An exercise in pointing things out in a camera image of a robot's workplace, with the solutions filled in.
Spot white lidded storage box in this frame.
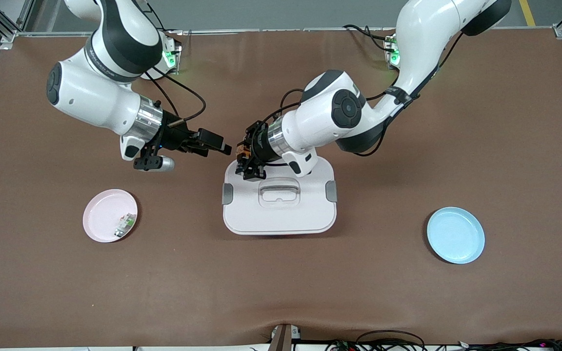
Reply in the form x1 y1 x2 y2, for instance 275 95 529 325
222 157 338 236

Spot pink plate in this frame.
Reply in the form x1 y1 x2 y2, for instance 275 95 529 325
82 189 139 243

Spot brown table mat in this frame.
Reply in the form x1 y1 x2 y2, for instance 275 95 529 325
0 27 562 349

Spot light blue plate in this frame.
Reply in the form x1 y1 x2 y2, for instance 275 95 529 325
426 206 485 265

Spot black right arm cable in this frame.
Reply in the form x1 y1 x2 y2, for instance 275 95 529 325
142 68 207 123

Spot green white switch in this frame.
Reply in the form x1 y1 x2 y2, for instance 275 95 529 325
114 213 136 238

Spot metal table edge rail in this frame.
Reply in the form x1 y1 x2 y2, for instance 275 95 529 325
15 27 562 38

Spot black base cable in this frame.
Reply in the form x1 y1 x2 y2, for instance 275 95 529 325
142 0 165 32
343 24 395 50

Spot grey clamp bracket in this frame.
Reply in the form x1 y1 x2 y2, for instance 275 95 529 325
270 323 302 351

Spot black looped cable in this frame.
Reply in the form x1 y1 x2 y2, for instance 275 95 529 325
357 330 425 351

